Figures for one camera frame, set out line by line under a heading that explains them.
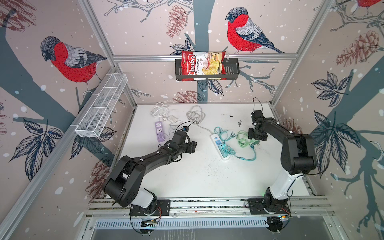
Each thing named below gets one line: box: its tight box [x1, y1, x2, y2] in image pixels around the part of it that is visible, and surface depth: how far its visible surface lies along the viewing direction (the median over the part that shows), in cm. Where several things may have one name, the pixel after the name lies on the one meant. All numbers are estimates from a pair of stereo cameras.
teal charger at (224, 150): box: [221, 146, 228, 156], surface depth 89 cm
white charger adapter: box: [169, 115, 178, 123], surface depth 112 cm
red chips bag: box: [181, 50, 227, 82], surface depth 90 cm
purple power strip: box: [155, 121, 166, 143], surface depth 104 cm
